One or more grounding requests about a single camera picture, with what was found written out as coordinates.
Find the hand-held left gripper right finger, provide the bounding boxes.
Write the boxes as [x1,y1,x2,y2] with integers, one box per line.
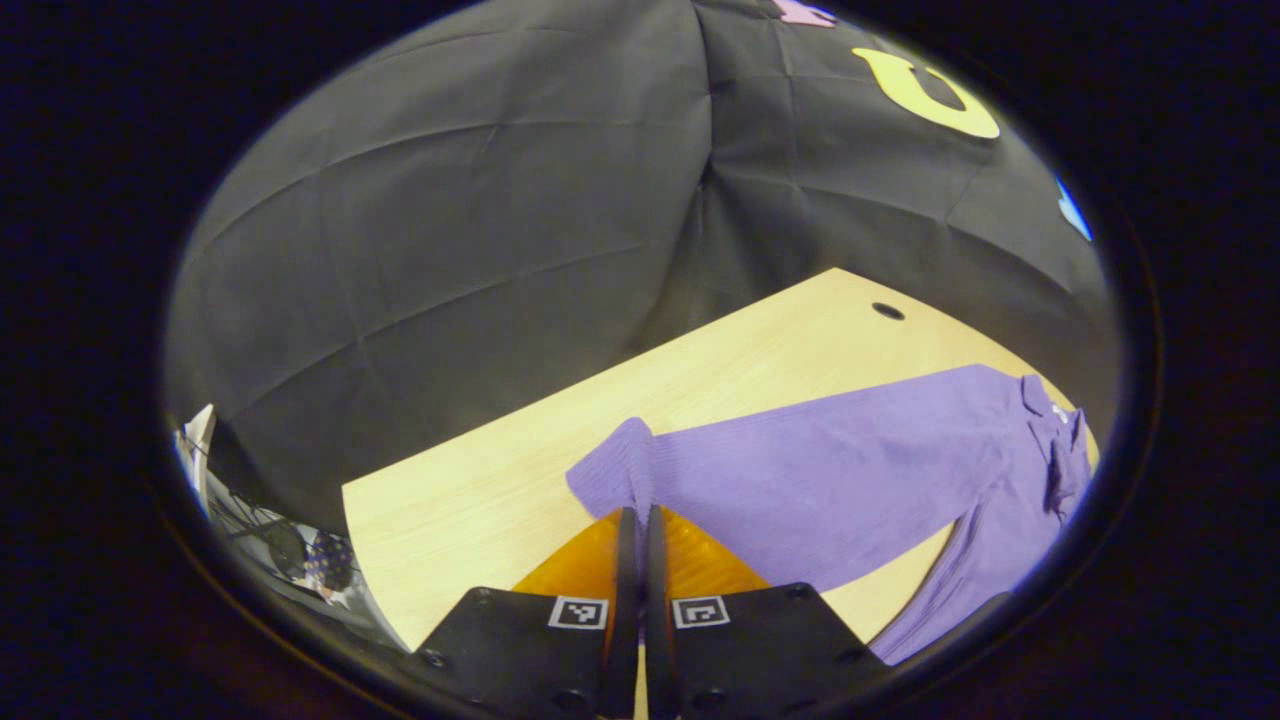
[645,503,886,720]

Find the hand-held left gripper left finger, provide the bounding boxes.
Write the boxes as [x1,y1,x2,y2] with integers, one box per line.
[415,505,639,720]

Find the purple collared shirt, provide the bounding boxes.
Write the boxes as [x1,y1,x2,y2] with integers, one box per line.
[565,363,1093,666]

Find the dotted dark object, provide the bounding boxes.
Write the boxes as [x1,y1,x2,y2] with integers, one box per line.
[303,532,357,601]

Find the black backdrop cloth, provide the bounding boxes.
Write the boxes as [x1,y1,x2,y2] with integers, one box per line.
[163,0,1121,521]

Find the white paper sheet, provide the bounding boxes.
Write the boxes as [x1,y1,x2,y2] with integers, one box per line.
[175,403,217,511]

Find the tangle of black cables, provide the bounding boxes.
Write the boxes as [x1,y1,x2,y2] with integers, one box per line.
[205,465,331,601]

